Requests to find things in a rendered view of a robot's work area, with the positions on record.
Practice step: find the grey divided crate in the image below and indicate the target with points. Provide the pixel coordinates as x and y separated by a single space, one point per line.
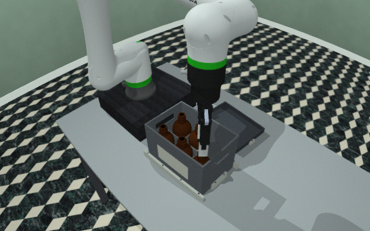
221 151

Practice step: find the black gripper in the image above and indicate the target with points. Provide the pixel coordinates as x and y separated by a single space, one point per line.
204 99

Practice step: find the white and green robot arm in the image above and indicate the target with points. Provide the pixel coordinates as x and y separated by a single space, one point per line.
208 27

